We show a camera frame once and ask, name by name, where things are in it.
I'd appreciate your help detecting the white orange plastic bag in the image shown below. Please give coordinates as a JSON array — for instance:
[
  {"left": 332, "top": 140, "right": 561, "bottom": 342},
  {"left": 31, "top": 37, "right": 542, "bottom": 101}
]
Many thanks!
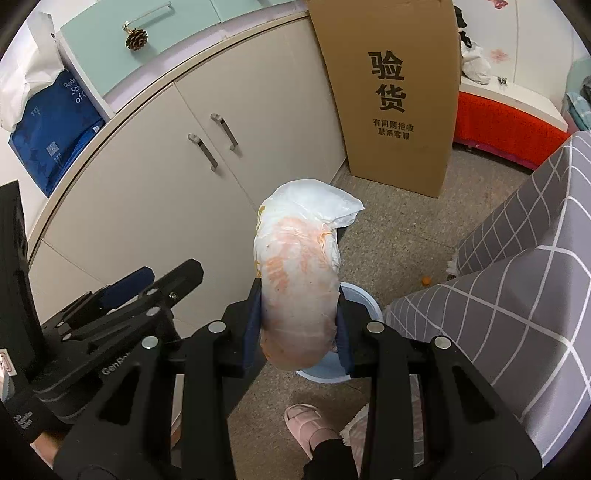
[{"left": 253, "top": 179, "right": 365, "bottom": 371}]

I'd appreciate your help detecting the light blue trash bin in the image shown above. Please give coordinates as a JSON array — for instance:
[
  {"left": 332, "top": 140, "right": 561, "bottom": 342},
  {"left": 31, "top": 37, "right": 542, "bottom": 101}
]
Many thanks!
[{"left": 297, "top": 282, "right": 384, "bottom": 384}]

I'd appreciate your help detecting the grey checked bed sheet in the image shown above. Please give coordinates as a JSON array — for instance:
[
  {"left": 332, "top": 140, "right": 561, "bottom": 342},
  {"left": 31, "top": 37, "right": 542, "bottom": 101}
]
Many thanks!
[{"left": 384, "top": 131, "right": 590, "bottom": 463}]

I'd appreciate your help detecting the pink slipper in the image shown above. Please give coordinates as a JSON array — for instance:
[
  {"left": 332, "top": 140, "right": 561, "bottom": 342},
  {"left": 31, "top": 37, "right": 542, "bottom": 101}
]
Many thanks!
[{"left": 283, "top": 404, "right": 341, "bottom": 459}]

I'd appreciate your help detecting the beige two-door cabinet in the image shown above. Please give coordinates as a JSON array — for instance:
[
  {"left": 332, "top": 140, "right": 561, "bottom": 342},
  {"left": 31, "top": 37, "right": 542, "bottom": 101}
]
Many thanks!
[{"left": 30, "top": 13, "right": 346, "bottom": 336}]

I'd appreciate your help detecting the blue paper bag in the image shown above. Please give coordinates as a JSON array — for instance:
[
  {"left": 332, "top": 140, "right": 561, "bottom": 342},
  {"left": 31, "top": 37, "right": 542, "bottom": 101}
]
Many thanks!
[{"left": 8, "top": 70, "right": 104, "bottom": 196}]

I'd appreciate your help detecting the white paper bag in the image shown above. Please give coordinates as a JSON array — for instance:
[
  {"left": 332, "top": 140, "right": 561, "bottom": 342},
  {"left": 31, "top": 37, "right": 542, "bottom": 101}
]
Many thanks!
[{"left": 1, "top": 11, "right": 64, "bottom": 132}]

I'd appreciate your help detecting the mint green drawer unit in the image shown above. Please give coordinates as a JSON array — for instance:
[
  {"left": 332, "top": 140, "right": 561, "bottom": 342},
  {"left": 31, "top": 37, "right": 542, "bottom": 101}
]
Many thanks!
[{"left": 60, "top": 0, "right": 280, "bottom": 96}]

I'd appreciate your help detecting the red bed base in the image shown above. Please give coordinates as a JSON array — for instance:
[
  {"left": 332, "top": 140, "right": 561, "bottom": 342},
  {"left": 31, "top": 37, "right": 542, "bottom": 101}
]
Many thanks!
[{"left": 454, "top": 92, "right": 570, "bottom": 170}]

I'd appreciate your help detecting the white clothes pile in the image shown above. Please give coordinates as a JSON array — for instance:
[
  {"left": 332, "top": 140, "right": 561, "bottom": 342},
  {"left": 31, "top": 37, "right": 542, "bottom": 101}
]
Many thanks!
[{"left": 454, "top": 6, "right": 491, "bottom": 85}]

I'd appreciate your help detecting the tall brown cardboard box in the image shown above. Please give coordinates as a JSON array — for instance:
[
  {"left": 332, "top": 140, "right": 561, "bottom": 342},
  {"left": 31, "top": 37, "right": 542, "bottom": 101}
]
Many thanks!
[{"left": 307, "top": 0, "right": 461, "bottom": 198}]

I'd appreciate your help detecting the left metal cabinet handle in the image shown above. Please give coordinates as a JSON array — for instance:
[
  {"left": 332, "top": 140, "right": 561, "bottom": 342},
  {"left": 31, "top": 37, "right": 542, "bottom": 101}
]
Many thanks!
[{"left": 187, "top": 133, "right": 218, "bottom": 172}]

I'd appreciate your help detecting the metal cabinet handle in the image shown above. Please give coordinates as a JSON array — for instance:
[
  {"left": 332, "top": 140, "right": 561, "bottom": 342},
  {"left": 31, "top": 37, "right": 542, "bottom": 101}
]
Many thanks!
[
  {"left": 211, "top": 113, "right": 238, "bottom": 151},
  {"left": 187, "top": 133, "right": 218, "bottom": 172}
]

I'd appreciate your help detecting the right metal cabinet handle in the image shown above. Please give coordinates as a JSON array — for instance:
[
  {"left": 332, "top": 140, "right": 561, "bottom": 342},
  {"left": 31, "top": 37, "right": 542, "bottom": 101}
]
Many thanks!
[{"left": 211, "top": 113, "right": 238, "bottom": 151}]

